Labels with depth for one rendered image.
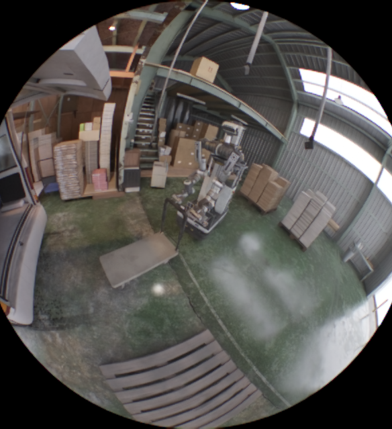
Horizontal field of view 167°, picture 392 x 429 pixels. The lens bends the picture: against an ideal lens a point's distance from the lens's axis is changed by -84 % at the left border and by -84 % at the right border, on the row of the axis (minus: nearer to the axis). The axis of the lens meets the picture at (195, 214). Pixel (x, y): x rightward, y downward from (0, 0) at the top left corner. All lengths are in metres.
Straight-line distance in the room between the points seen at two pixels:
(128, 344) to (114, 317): 0.30
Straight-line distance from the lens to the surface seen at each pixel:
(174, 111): 6.65
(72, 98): 6.80
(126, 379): 1.46
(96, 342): 1.59
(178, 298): 1.57
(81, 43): 0.43
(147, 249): 1.59
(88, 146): 3.01
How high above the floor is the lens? 1.48
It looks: 35 degrees down
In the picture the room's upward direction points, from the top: 19 degrees clockwise
